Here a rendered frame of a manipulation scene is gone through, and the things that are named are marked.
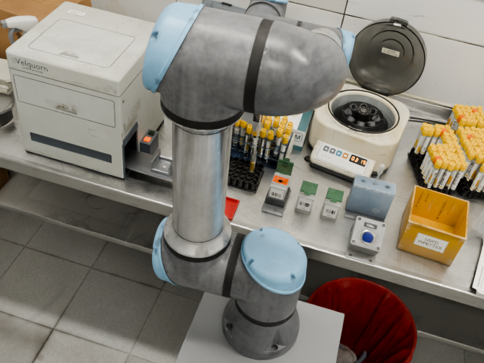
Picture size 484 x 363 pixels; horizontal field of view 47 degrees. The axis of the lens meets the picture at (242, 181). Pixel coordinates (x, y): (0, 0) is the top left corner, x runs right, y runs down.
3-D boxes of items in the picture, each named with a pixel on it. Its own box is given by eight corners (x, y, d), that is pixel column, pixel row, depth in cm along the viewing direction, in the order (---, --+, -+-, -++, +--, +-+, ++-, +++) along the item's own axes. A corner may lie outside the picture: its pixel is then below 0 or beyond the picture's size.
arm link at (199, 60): (227, 312, 101) (260, 52, 61) (148, 291, 102) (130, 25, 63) (243, 259, 109) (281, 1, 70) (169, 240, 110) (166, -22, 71)
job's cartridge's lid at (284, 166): (279, 156, 136) (279, 155, 136) (275, 172, 139) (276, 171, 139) (294, 160, 135) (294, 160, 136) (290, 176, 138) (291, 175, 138)
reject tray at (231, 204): (204, 213, 136) (204, 211, 136) (213, 194, 141) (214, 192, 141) (231, 220, 136) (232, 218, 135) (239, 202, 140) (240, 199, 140)
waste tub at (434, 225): (395, 249, 135) (408, 221, 128) (402, 212, 144) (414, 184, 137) (451, 267, 132) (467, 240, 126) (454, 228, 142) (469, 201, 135)
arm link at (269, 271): (292, 330, 99) (306, 284, 90) (219, 311, 100) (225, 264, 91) (303, 278, 108) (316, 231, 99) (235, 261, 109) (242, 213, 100)
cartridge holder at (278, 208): (261, 210, 139) (263, 200, 137) (270, 187, 146) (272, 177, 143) (281, 217, 138) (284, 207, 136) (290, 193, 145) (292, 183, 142)
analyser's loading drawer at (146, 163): (112, 168, 141) (111, 153, 138) (124, 152, 146) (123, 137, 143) (189, 190, 139) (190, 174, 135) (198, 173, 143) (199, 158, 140)
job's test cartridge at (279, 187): (266, 202, 140) (270, 183, 135) (271, 189, 143) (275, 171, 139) (282, 206, 139) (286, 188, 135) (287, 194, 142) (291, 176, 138)
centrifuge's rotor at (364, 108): (323, 134, 155) (328, 114, 150) (340, 106, 166) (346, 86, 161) (377, 154, 152) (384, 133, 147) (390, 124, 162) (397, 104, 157)
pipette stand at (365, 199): (343, 217, 141) (353, 188, 134) (346, 198, 146) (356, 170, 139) (382, 227, 140) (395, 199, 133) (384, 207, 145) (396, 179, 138)
